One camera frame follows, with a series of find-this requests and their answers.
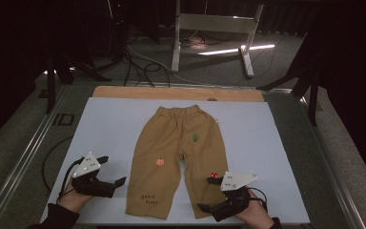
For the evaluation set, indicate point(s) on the tan brown pants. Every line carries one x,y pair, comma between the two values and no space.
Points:
168,159

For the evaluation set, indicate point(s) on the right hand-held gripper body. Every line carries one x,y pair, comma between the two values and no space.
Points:
235,203

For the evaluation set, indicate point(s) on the person's right hand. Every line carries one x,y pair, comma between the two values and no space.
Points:
255,214

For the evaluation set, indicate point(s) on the aluminium floor rail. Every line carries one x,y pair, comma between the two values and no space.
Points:
330,165
25,159

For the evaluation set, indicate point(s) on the white metal stand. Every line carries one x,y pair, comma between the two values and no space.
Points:
216,24

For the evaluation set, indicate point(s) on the person's left hand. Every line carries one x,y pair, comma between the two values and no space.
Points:
73,200

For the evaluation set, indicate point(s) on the black angled stand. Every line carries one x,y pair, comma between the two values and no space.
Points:
313,95

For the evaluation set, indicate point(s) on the dark equipment rack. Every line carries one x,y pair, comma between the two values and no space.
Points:
119,28

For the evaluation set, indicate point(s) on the white table mat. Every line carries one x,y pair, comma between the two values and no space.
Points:
108,127

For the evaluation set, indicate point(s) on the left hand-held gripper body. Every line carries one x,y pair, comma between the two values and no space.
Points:
92,187

